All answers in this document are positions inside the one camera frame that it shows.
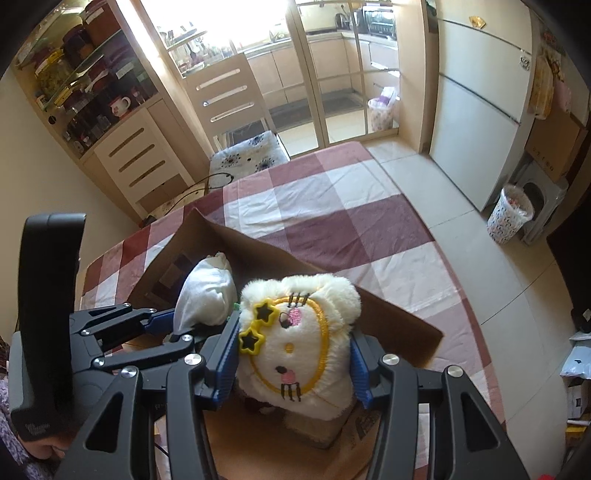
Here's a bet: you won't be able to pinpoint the pink hanging bag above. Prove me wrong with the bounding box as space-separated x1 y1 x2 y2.
554 78 574 114

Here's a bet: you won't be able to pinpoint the plain brown cardboard box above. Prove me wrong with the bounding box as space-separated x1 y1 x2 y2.
524 108 585 183

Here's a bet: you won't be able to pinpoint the metal kitchen rack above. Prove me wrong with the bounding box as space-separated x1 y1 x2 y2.
157 28 209 75

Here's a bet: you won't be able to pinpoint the grey plastic mailer bag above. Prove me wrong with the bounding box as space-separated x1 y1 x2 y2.
558 332 591 380

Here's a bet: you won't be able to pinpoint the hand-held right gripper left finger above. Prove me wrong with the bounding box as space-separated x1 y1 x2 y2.
55 313 243 480

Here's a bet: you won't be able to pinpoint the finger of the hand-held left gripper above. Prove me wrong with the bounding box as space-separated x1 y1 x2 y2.
90 329 211 378
69 302 185 357

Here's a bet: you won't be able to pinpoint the glass jar yellow contents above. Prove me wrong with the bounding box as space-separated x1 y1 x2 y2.
34 53 77 97

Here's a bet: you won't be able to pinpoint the floral chair cushion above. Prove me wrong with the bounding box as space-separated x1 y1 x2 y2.
209 130 289 178

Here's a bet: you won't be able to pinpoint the white box black label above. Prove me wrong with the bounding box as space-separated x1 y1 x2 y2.
566 383 591 421

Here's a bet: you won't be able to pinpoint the white plush star glasses toy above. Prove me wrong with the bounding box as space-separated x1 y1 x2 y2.
233 273 362 423

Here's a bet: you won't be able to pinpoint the cream cabinet with drawers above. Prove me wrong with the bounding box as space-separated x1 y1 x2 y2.
11 0 213 227

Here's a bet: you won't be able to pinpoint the dark red lidded jar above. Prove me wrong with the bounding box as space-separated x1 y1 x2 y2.
62 25 96 65

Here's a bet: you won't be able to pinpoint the black furniture panel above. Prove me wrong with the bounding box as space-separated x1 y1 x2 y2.
547 198 591 333

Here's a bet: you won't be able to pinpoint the kitchen base cabinets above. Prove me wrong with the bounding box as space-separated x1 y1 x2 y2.
245 32 402 107

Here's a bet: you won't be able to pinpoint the cream slatted wooden chair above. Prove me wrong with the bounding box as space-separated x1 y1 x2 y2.
185 53 291 181

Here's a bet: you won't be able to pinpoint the large brown cardboard box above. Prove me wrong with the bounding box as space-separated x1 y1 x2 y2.
131 208 444 480

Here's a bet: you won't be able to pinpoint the white refrigerator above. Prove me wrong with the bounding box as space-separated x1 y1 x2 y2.
427 18 534 213

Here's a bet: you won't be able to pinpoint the purple white checked tablecloth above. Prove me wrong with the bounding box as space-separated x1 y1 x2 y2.
78 141 506 428

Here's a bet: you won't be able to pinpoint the grey plastic stool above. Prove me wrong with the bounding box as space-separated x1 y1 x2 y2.
512 161 570 245

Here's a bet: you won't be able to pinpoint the white patterned waste bin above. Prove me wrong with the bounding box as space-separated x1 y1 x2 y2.
487 184 535 244

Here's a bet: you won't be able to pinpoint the black cable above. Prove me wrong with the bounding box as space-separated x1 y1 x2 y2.
150 172 237 224

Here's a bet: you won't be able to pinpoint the person's left hand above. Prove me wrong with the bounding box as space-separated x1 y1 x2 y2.
27 431 78 461

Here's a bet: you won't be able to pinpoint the purple floral waste bin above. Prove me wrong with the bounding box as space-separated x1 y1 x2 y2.
367 88 399 132

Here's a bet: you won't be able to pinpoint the person's left forearm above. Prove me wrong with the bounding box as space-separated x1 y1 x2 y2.
0 406 61 480

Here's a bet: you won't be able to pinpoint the yellow patterned bag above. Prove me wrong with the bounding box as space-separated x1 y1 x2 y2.
529 53 555 118

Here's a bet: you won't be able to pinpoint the dark kitchen floor mat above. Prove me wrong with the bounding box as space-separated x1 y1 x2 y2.
268 90 365 130

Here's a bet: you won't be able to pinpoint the glass sliding door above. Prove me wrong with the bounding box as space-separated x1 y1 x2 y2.
139 0 430 155

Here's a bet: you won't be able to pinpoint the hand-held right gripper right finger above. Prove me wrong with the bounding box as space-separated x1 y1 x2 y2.
348 330 529 480

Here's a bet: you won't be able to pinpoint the black toaster oven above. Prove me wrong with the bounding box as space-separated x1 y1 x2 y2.
362 4 398 35

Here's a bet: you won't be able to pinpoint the white cloth pouch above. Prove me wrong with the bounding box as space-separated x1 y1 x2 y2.
173 253 238 333

